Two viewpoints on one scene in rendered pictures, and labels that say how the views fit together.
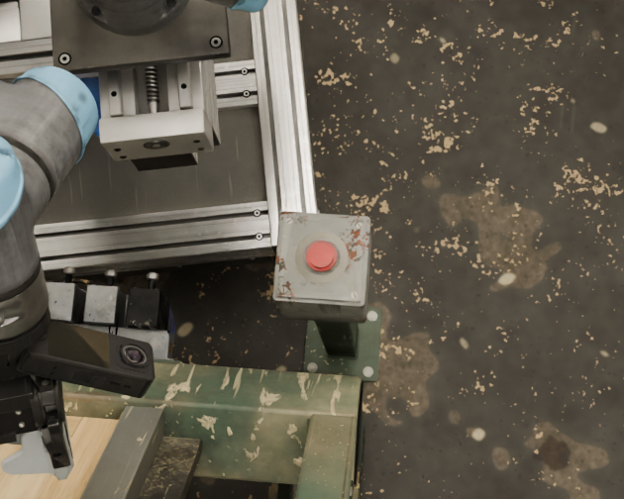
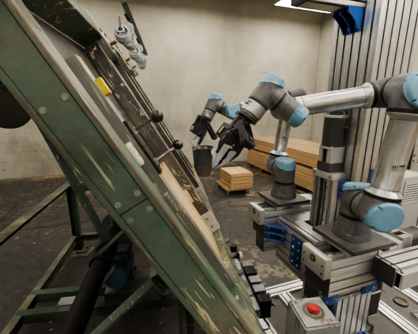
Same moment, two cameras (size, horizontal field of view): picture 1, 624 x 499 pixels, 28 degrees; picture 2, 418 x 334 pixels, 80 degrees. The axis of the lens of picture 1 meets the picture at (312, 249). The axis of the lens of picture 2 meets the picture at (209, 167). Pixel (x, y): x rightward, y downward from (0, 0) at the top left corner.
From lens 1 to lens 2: 107 cm
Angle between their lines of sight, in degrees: 71
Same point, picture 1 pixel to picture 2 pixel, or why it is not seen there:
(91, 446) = not seen: hidden behind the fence
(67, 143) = (292, 104)
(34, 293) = (255, 105)
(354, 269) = (316, 322)
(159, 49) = (338, 240)
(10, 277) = (257, 95)
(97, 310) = (257, 287)
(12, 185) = (276, 79)
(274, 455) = not seen: hidden behind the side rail
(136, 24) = (340, 230)
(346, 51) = not seen: outside the picture
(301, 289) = (297, 307)
